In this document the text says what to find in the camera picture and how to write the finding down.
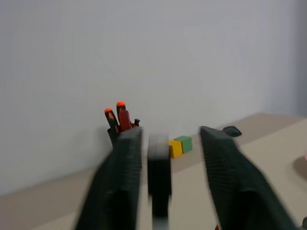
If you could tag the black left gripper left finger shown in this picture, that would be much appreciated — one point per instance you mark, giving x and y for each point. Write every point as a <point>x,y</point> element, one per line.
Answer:
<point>115,182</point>

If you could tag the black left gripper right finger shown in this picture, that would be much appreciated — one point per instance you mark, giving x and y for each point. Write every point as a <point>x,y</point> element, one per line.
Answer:
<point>235,187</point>

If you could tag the black marker with white band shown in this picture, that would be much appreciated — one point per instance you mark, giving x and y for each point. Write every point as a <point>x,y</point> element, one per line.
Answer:
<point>159,175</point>

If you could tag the black tool holder cup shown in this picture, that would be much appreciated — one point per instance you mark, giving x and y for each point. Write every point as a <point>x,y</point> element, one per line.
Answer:
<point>111,138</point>

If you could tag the black sunglasses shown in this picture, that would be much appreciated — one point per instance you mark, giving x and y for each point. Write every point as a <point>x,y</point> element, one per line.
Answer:
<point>232,131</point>

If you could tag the green wooden block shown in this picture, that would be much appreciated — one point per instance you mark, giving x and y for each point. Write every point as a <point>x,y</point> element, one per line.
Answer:
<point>186,144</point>

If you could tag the yellow wooden block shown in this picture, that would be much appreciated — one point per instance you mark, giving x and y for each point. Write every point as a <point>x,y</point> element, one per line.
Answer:
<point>175,149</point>

